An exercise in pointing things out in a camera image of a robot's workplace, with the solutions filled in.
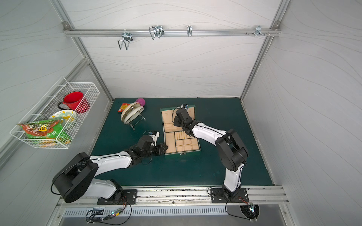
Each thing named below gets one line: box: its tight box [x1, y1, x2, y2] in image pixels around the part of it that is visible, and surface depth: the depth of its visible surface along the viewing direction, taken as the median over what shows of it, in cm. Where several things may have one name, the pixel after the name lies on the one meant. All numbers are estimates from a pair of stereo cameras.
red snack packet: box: [117, 103, 132, 113], surface depth 117 cm
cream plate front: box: [123, 106, 145, 125], surface depth 92 cm
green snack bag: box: [16, 119, 64, 139], surface depth 56 cm
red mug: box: [57, 90, 91, 114], surface depth 68 cm
